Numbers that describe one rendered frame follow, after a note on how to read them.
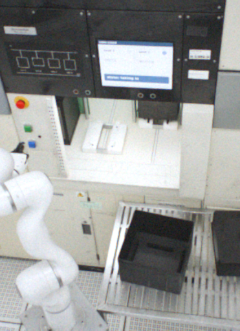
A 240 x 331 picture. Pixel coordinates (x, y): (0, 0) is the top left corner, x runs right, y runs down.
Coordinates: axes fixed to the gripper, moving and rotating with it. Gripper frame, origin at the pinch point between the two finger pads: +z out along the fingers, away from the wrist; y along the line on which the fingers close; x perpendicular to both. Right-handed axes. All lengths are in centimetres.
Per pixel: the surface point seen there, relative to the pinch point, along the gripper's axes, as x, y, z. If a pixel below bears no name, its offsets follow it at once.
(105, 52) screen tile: 43, 39, 12
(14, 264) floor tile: -120, -33, 11
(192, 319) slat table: -44, 80, -48
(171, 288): -40, 70, -38
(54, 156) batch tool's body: -18.0, 9.0, 13.1
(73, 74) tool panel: 32.0, 25.4, 12.3
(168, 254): -43, 68, -19
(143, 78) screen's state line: 31, 54, 12
